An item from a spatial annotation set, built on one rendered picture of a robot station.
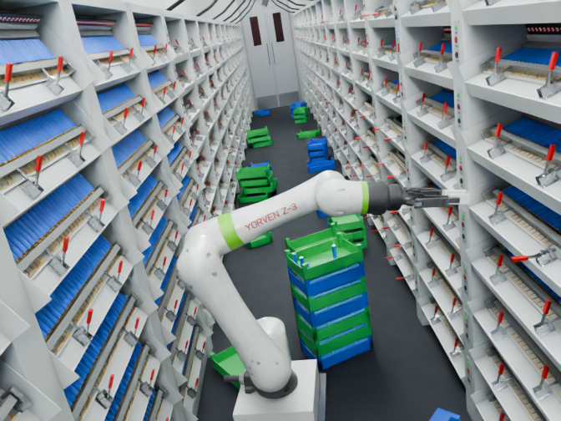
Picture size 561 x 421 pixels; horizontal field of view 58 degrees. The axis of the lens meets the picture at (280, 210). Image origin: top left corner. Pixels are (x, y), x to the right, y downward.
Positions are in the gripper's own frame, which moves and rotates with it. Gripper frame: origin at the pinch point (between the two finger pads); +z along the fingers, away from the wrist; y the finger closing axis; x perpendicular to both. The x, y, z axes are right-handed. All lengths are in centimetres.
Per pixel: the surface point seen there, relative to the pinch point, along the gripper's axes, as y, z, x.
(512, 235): 10.3, 12.3, -7.5
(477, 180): -15.6, 12.4, 0.2
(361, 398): -40, -14, -104
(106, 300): 9, -99, -27
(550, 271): 31.2, 11.6, -8.0
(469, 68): -15.2, 5.1, 34.1
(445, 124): -41.9, 9.6, 13.2
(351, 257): -71, -15, -52
